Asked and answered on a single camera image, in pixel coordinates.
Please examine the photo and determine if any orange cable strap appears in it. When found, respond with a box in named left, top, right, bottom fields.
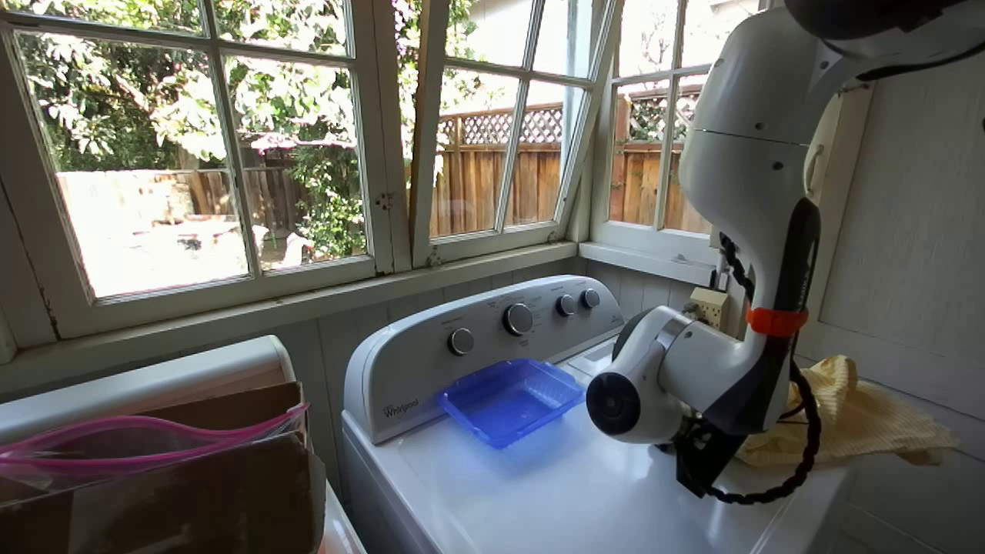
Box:
left=744, top=304, right=809, bottom=343

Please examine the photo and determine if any black braided cable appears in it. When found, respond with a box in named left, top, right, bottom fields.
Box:
left=704, top=231, right=826, bottom=509

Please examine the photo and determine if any blue plastic container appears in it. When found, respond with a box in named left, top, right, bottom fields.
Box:
left=441, top=356, right=580, bottom=448

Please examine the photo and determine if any white dryer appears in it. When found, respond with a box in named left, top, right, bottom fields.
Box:
left=0, top=337, right=295, bottom=442

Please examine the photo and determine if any white washing machine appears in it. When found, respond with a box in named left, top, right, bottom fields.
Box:
left=341, top=274, right=846, bottom=554

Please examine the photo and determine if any yellow striped towel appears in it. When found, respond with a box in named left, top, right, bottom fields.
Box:
left=737, top=354, right=958, bottom=467

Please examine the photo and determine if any cardboard box with pink bag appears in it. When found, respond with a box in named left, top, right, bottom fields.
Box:
left=0, top=384, right=325, bottom=554

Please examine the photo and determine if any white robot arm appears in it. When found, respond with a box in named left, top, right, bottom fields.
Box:
left=584, top=0, right=985, bottom=497

